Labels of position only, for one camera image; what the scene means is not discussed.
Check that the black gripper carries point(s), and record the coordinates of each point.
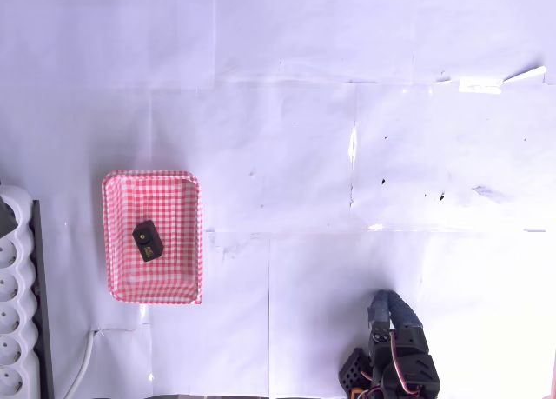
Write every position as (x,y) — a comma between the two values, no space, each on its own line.
(384,326)

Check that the white power strip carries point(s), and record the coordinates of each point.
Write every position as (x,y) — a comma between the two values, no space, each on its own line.
(13,294)

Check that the white stick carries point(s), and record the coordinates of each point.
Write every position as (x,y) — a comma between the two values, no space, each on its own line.
(523,75)

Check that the red checkered paper tray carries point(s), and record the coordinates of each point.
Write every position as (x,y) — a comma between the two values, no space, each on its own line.
(174,277)

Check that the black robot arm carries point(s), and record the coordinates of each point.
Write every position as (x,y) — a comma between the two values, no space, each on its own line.
(354,370)

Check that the shiny clear tape piece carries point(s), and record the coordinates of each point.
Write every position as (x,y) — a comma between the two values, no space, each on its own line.
(480,85)

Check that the black servo block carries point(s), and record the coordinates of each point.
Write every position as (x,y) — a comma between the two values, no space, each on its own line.
(147,239)

